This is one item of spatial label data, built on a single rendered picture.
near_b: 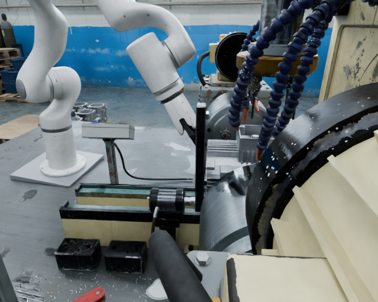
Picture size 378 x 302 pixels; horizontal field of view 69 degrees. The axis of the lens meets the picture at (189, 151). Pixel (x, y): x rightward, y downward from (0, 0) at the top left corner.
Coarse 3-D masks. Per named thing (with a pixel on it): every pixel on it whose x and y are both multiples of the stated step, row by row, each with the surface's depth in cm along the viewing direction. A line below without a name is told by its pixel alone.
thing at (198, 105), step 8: (200, 104) 55; (200, 112) 54; (208, 112) 56; (200, 120) 55; (200, 128) 56; (200, 136) 56; (200, 144) 57; (200, 152) 58; (200, 160) 59; (200, 168) 60; (200, 176) 60; (200, 184) 61; (200, 192) 62; (192, 200) 64; (200, 200) 63
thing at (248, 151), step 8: (240, 128) 74; (248, 128) 76; (256, 128) 75; (240, 136) 68; (248, 136) 76; (256, 136) 71; (272, 136) 76; (240, 144) 68; (248, 144) 67; (240, 152) 68; (248, 152) 68; (256, 152) 68; (240, 160) 69; (248, 160) 69; (256, 160) 69
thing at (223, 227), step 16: (224, 176) 52; (240, 176) 49; (208, 192) 53; (224, 192) 47; (240, 192) 44; (208, 208) 49; (224, 208) 44; (240, 208) 41; (208, 224) 45; (224, 224) 40; (240, 224) 38; (208, 240) 42; (224, 240) 38; (240, 240) 37
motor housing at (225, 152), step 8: (208, 144) 73; (216, 144) 72; (224, 144) 72; (232, 144) 72; (208, 152) 71; (216, 152) 70; (224, 152) 70; (232, 152) 70; (216, 160) 70; (224, 160) 70; (232, 160) 70; (216, 168) 69; (232, 168) 69; (208, 176) 68; (216, 176) 68; (208, 184) 69
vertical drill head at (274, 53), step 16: (272, 0) 56; (288, 0) 54; (272, 16) 57; (288, 32) 57; (272, 48) 57; (304, 48) 58; (240, 64) 61; (272, 64) 56; (256, 80) 61; (288, 80) 68
